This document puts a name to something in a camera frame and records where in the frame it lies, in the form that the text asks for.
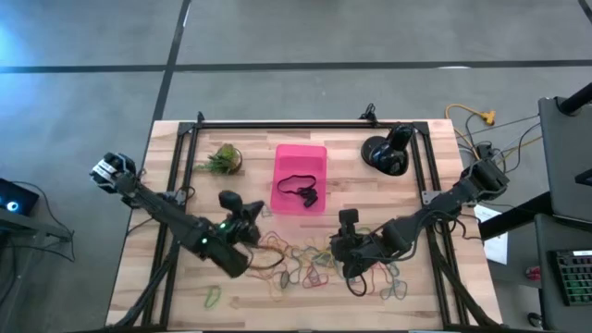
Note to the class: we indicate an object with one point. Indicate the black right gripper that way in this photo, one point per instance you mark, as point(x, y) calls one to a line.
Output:
point(351, 254)

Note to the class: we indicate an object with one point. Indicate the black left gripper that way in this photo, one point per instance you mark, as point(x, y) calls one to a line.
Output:
point(240, 230)

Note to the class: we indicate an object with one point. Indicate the orange rubber band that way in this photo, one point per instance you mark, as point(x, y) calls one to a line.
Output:
point(273, 234)

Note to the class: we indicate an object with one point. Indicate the black thin rubber band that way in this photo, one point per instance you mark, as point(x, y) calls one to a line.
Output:
point(279, 185)

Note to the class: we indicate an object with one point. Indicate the black thick rubber band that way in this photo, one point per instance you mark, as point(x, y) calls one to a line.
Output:
point(310, 201)

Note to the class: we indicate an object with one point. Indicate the yellow rubber band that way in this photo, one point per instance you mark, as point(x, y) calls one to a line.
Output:
point(300, 252)
point(284, 259)
point(276, 296)

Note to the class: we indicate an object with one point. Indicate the red rubber band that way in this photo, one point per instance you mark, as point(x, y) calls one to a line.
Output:
point(246, 272)
point(367, 293)
point(328, 279)

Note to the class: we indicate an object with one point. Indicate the blue rubber band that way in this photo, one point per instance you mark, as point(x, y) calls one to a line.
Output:
point(398, 268)

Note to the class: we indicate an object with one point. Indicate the grey-blue rubber band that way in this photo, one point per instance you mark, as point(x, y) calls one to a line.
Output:
point(406, 289)

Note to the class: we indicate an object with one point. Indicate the green rubber band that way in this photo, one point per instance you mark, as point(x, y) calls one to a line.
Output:
point(206, 303)

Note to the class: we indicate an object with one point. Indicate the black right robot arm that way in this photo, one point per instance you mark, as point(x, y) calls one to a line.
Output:
point(444, 203)

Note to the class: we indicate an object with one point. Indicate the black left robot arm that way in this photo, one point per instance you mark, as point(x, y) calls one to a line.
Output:
point(162, 210)

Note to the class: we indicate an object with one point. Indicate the teal rubber band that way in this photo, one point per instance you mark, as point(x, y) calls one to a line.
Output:
point(305, 268)

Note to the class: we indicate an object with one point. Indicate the pink translucent plastic bin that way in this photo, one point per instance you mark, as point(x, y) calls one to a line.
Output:
point(296, 159)

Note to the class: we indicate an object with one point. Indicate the dark grey rubber band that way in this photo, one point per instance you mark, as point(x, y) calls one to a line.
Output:
point(281, 279)

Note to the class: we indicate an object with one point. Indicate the small potted green plant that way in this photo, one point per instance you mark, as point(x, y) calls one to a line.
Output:
point(224, 159)

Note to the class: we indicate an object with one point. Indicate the black desk lamp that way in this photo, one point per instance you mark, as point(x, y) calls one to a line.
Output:
point(388, 155)

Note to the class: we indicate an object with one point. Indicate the white paper sheet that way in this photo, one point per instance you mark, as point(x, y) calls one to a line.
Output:
point(497, 250)
point(485, 213)

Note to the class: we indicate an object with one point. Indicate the black power adapter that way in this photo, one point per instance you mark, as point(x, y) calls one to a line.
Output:
point(484, 150)

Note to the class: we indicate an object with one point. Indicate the black desk leg bar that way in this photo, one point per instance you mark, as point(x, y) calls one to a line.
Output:
point(513, 217)

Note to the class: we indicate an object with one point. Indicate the red and white can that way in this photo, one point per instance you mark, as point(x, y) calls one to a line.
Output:
point(533, 273)

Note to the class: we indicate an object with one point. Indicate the small black round object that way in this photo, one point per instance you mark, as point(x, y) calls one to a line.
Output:
point(535, 319)

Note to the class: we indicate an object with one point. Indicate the grey desk top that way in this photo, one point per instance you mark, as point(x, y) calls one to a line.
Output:
point(564, 236)
point(564, 162)

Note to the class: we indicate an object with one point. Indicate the grey metal shelf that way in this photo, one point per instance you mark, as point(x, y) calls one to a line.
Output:
point(28, 224)

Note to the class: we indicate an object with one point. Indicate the black computer with blue light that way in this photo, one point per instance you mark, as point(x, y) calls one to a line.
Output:
point(20, 196)

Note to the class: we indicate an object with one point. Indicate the backlit computer keyboard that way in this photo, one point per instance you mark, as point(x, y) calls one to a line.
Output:
point(575, 277)

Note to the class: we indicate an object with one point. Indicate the small black device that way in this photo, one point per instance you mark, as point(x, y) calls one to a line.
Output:
point(585, 178)

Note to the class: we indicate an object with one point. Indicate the black round pole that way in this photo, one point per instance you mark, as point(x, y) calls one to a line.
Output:
point(575, 99)

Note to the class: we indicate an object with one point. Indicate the grey metal bracket plate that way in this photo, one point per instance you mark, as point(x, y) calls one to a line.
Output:
point(429, 198)

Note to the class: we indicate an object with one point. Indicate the black aluminium extrusion frame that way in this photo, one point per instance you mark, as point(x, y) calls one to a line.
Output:
point(300, 125)

